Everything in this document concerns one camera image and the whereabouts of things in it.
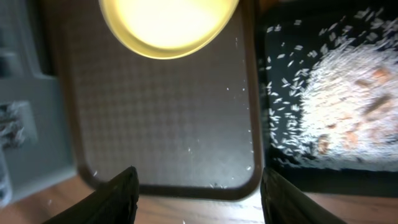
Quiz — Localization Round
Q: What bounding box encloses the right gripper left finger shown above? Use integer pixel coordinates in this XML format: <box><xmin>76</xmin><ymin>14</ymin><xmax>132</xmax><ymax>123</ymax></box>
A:
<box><xmin>44</xmin><ymin>166</ymin><xmax>139</xmax><ymax>224</ymax></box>

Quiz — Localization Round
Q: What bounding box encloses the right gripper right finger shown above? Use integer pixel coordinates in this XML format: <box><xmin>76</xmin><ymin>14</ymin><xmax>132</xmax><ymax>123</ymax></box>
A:
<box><xmin>260</xmin><ymin>168</ymin><xmax>345</xmax><ymax>224</ymax></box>

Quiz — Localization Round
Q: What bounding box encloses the yellow round plate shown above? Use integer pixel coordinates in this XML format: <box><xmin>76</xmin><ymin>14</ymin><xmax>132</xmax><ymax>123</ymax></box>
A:
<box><xmin>99</xmin><ymin>0</ymin><xmax>239</xmax><ymax>60</ymax></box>

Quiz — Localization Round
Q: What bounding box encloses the spilled rice waste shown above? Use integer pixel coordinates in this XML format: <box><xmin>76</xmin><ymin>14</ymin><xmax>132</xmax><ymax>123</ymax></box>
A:
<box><xmin>261</xmin><ymin>6</ymin><xmax>397</xmax><ymax>172</ymax></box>

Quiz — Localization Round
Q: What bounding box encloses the black waste tray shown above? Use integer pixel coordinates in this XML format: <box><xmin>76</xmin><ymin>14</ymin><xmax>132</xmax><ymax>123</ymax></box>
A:
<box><xmin>256</xmin><ymin>1</ymin><xmax>397</xmax><ymax>197</ymax></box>

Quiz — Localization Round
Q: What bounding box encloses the grey plastic dish rack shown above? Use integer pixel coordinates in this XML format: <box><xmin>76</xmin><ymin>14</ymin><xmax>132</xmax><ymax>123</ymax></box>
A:
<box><xmin>1</xmin><ymin>0</ymin><xmax>76</xmax><ymax>207</ymax></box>

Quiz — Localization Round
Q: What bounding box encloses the dark brown serving tray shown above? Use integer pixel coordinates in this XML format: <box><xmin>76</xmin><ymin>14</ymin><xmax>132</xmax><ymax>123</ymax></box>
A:
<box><xmin>40</xmin><ymin>0</ymin><xmax>265</xmax><ymax>202</ymax></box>

